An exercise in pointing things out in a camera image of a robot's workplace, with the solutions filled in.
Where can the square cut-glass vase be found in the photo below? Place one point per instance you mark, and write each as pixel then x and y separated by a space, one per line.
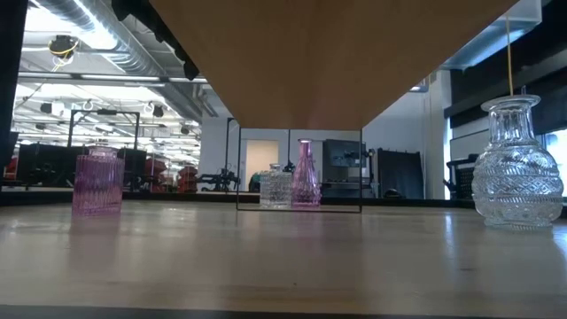
pixel 275 190

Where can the pink ribbed cylinder vase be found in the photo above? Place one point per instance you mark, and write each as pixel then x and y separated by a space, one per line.
pixel 98 186

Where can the black gantry frame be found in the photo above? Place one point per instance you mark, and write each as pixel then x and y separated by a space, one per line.
pixel 70 133

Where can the pink tall bottle vase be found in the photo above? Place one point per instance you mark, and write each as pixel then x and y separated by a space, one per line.
pixel 305 186

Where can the black curtain panel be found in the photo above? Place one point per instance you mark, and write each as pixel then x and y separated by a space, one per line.
pixel 401 173

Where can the red machine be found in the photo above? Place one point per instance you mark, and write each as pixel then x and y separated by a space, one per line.
pixel 188 177
pixel 155 173

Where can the small black robot arm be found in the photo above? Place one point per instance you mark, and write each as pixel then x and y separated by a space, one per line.
pixel 219 181

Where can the black dome object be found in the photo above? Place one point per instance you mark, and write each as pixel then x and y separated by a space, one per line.
pixel 392 194

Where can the silver ventilation duct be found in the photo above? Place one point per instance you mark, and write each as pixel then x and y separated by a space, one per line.
pixel 133 62

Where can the black workstation row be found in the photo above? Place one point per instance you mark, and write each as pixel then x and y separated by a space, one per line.
pixel 44 166

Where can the large round cut-glass vase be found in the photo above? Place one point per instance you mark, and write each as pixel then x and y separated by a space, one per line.
pixel 516 177

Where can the black monitor cabinet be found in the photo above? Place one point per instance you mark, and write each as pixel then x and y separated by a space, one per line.
pixel 343 153

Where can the long strip light rail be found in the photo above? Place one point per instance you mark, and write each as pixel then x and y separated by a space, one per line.
pixel 111 78

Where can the beige door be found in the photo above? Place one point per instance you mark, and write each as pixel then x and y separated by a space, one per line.
pixel 261 155

